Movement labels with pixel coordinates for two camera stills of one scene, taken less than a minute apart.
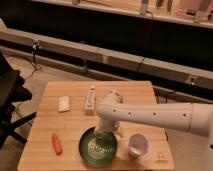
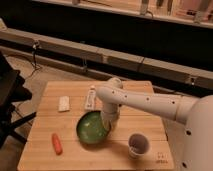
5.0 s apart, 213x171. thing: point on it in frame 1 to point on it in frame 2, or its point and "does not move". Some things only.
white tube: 90,107 does not move
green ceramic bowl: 98,149 to 91,127
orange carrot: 57,144 does not move
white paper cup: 138,145 does not move
